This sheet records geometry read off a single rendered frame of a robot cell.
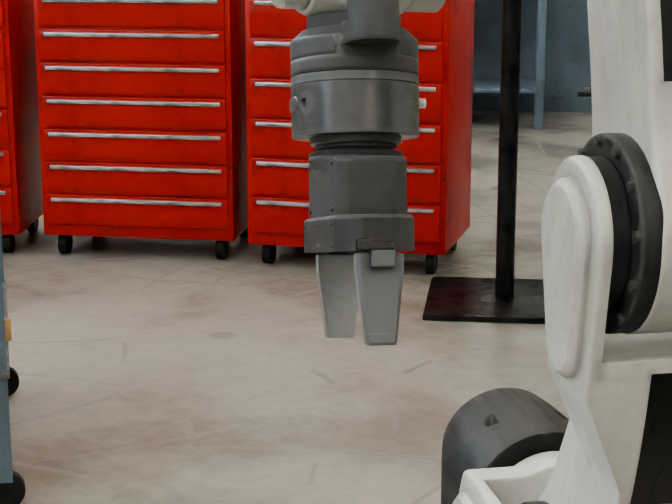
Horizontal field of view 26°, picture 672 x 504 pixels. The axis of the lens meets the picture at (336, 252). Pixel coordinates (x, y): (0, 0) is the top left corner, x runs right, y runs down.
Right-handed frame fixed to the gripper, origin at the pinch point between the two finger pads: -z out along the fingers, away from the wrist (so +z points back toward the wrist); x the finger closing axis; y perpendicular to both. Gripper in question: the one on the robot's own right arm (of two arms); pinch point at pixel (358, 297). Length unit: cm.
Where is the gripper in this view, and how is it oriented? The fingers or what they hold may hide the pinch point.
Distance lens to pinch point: 100.2
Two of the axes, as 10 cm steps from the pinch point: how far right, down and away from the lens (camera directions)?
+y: 9.7, -0.1, 2.4
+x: 2.4, -0.1, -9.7
